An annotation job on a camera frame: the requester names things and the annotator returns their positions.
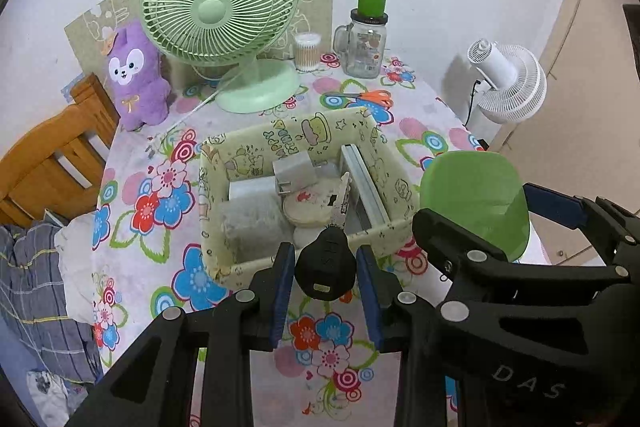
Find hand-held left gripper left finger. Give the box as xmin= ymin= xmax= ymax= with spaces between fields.
xmin=65 ymin=243 xmax=296 ymax=427

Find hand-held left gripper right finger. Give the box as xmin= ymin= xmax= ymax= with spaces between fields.
xmin=356 ymin=246 xmax=451 ymax=427

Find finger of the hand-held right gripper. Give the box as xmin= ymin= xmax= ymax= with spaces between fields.
xmin=412 ymin=208 xmax=640 ymax=427
xmin=522 ymin=183 xmax=640 ymax=265

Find black car key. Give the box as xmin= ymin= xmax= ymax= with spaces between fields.
xmin=294 ymin=172 xmax=357 ymax=301

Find white round device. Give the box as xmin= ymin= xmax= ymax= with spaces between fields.
xmin=291 ymin=223 xmax=328 ymax=253

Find green coaster with black object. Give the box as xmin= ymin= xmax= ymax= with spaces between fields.
xmin=419 ymin=151 xmax=531 ymax=263

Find cream round bear case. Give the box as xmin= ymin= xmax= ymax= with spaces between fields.
xmin=282 ymin=187 xmax=341 ymax=229

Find white charger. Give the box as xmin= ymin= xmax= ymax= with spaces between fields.
xmin=272 ymin=155 xmax=321 ymax=198

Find patterned storage box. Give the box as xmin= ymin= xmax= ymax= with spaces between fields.
xmin=199 ymin=107 xmax=421 ymax=290

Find white tissue pack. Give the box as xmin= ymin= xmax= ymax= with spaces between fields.
xmin=220 ymin=197 xmax=288 ymax=260

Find white standing fan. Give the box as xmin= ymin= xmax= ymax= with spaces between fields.
xmin=462 ymin=38 xmax=548 ymax=142

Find white cloth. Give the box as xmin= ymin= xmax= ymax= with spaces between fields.
xmin=54 ymin=209 xmax=101 ymax=323

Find cotton swab container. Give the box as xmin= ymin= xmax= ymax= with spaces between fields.
xmin=294 ymin=32 xmax=322 ymax=72

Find glass jar mug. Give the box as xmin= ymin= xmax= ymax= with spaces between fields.
xmin=332 ymin=9 xmax=390 ymax=79

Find grey striped bedding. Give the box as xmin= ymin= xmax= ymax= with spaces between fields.
xmin=0 ymin=212 xmax=103 ymax=383

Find purple plush toy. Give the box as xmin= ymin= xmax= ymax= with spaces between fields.
xmin=102 ymin=19 xmax=173 ymax=132

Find blue printed bedsheet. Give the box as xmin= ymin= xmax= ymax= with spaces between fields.
xmin=25 ymin=367 xmax=91 ymax=427

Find green plastic cup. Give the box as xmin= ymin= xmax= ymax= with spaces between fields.
xmin=356 ymin=0 xmax=388 ymax=18

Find green desk fan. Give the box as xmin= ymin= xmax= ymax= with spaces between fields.
xmin=141 ymin=0 xmax=301 ymax=114

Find black fan cable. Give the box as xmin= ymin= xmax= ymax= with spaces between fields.
xmin=462 ymin=79 xmax=483 ymax=128

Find orange handled scissors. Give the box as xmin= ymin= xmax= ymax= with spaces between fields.
xmin=322 ymin=89 xmax=393 ymax=109

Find white fan cable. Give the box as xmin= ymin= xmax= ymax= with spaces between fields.
xmin=145 ymin=72 xmax=241 ymax=148

